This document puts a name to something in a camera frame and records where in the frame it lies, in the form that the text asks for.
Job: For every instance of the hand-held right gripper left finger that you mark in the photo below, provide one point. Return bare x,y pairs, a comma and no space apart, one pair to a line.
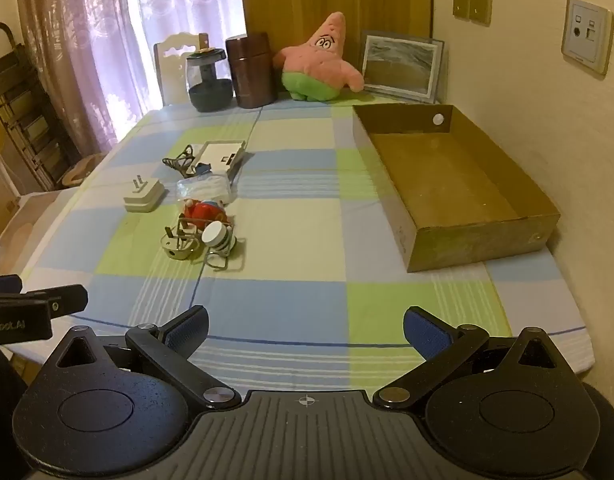
189,331

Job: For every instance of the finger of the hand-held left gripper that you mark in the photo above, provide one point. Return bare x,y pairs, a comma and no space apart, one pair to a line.
67,298
4,284

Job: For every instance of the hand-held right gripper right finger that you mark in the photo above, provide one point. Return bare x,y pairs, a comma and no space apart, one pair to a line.
427,332

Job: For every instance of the beige travel plug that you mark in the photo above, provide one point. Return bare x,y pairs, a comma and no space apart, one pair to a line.
179,247

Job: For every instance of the striped bottle with white cap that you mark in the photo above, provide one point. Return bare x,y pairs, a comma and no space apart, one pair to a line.
218,237

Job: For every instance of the red toy figure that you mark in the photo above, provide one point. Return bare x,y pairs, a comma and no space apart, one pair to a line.
207,210

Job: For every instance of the white power adapter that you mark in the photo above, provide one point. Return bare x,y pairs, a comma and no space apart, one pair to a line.
144,200

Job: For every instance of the clear floss pick box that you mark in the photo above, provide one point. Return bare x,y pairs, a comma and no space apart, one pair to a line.
207,187

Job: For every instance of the brown cardboard box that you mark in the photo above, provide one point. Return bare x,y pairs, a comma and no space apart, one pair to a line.
437,180

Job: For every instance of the blue binder clip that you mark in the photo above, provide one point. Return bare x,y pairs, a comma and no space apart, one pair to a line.
203,171

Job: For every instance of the white shallow tray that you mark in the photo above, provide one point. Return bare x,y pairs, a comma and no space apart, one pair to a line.
219,152

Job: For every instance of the beige basin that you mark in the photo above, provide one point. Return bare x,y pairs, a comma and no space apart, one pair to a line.
82,172

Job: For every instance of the folded metal ladder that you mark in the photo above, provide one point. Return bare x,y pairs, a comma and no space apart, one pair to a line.
27,110

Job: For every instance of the glass jar with dark base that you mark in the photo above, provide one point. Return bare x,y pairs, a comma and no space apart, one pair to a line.
209,97

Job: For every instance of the purple lace curtain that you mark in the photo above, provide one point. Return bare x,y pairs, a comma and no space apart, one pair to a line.
87,60

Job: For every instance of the cream wooden chair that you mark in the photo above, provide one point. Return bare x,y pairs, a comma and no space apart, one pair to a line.
169,70

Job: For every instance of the brown metal canister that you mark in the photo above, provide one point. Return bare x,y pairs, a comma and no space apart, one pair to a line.
249,75

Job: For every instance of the framed picture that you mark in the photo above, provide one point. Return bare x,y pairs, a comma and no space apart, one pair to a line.
399,65

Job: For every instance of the pink star plush toy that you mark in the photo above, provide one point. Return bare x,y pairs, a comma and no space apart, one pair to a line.
312,60

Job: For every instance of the white wall socket plate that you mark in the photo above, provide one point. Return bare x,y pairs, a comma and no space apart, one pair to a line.
586,35

